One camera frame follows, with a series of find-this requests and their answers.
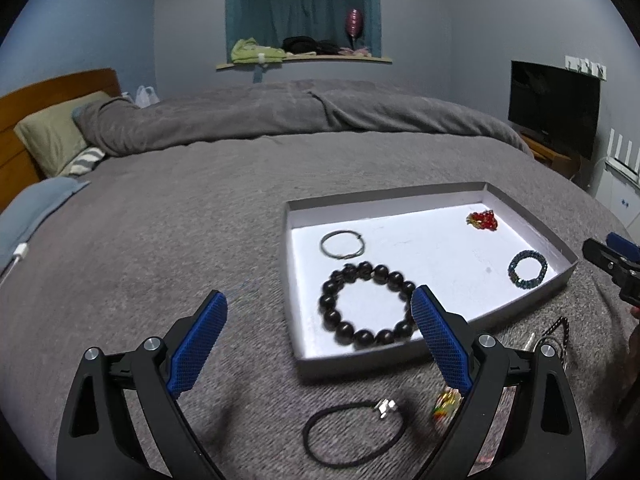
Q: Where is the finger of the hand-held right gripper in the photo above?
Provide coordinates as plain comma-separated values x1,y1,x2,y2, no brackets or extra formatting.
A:
606,232,640,257
582,238,640,306

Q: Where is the olive pillow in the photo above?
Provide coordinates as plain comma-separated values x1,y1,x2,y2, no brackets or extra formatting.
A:
14,91,112,178

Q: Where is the wooden window sill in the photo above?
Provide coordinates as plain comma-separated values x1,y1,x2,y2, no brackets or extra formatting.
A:
216,55,393,71

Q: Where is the white router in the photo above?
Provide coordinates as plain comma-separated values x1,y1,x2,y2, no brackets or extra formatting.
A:
602,129,640,183

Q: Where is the blue cloth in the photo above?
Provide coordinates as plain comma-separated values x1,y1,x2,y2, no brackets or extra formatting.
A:
0,176,91,273

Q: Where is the black white braided cord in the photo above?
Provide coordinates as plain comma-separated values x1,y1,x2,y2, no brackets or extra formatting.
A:
537,316,573,371

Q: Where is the shallow grey cardboard box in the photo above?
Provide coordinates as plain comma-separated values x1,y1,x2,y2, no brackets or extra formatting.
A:
283,181,579,380

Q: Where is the thin grey wire bracelet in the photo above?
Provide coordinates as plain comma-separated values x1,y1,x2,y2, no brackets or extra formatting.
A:
320,230,366,261

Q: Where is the wooden television stand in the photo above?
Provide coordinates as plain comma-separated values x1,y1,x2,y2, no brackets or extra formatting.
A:
517,130,583,181

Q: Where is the black television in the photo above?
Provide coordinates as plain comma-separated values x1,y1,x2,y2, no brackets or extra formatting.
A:
507,60,601,161

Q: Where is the green cloth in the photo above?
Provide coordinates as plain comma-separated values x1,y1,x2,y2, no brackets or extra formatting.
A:
230,37,286,65

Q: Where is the black cord bracelet silver charm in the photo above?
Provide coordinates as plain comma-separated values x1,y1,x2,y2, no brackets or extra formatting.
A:
303,399,405,463

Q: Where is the wooden headboard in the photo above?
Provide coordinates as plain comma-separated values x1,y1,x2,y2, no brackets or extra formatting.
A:
0,68,122,211

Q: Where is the teal curtain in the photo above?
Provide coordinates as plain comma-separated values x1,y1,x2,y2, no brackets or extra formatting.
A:
225,0,381,58

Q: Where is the yellow red bead bracelet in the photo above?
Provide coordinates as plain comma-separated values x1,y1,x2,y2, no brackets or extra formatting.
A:
432,389,463,418

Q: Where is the grey white striped pillow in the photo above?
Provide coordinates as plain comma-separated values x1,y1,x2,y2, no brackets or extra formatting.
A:
62,146,107,177

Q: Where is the black cloth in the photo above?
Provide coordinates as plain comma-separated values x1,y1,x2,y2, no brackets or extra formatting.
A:
281,36,341,56

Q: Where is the blue bead bracelet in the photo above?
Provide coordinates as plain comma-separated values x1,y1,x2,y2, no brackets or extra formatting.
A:
507,250,549,288

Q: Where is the white charger cable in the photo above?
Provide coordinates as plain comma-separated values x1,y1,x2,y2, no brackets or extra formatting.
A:
0,242,30,286

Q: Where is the grey bed blanket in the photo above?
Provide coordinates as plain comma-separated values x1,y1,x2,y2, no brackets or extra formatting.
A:
0,127,640,480

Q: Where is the white cabinet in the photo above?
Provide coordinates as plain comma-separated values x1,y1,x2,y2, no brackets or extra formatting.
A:
592,157,640,231

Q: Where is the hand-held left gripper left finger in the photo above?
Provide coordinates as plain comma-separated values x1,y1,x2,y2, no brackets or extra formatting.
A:
56,289,228,480

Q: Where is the grey folded duvet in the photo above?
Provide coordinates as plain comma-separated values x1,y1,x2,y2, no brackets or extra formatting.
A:
74,79,535,158

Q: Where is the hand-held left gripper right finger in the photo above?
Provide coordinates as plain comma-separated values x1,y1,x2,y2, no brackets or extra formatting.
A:
410,285,587,480

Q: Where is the black bead bracelet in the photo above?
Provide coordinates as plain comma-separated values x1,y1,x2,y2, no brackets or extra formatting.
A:
318,261,418,346

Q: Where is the white plastic bag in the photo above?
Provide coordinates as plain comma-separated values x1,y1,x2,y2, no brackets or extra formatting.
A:
135,85,161,109

